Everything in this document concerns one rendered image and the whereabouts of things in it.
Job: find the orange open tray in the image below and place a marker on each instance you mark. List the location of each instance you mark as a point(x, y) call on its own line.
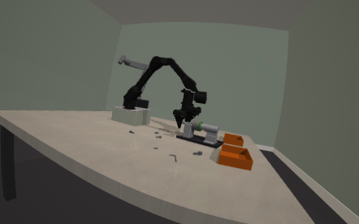
point(232, 139)
point(235, 157)

